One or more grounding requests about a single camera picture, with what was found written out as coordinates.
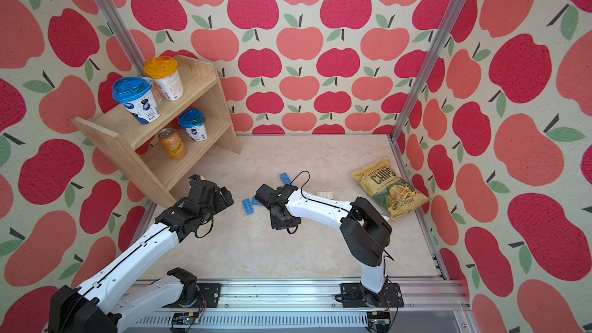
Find light blue lego brick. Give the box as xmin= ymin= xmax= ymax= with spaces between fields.
xmin=251 ymin=197 xmax=263 ymax=207
xmin=242 ymin=199 xmax=254 ymax=215
xmin=280 ymin=173 xmax=292 ymax=185

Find white lego brick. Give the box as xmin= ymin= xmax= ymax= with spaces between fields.
xmin=317 ymin=192 xmax=333 ymax=200

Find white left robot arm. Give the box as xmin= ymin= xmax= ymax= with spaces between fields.
xmin=48 ymin=175 xmax=234 ymax=332

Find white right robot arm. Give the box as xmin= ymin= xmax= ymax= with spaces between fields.
xmin=254 ymin=184 xmax=393 ymax=308

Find orange drink can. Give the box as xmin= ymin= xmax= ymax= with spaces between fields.
xmin=158 ymin=128 xmax=187 ymax=160

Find wooden shelf unit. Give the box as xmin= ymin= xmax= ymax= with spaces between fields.
xmin=70 ymin=54 xmax=242 ymax=209

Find small blue lid cup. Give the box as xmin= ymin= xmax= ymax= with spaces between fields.
xmin=178 ymin=108 xmax=208 ymax=142

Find yellow chips bag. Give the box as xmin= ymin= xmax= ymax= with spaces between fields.
xmin=350 ymin=157 xmax=430 ymax=218

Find blue lid yogurt cup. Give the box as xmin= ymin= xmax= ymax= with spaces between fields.
xmin=112 ymin=77 xmax=160 ymax=125

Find orange lid yogurt cup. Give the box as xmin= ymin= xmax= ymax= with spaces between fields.
xmin=144 ymin=56 xmax=184 ymax=101

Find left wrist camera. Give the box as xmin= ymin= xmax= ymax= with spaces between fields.
xmin=189 ymin=174 xmax=207 ymax=187

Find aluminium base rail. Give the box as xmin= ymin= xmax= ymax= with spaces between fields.
xmin=129 ymin=277 xmax=479 ymax=332

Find left aluminium frame post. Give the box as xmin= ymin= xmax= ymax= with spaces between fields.
xmin=94 ymin=0 xmax=146 ymax=77

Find aluminium frame post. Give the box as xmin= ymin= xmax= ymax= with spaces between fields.
xmin=389 ymin=0 xmax=467 ymax=146
xmin=94 ymin=0 xmax=146 ymax=77

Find right aluminium frame post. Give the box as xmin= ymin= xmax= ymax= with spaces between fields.
xmin=389 ymin=0 xmax=467 ymax=146

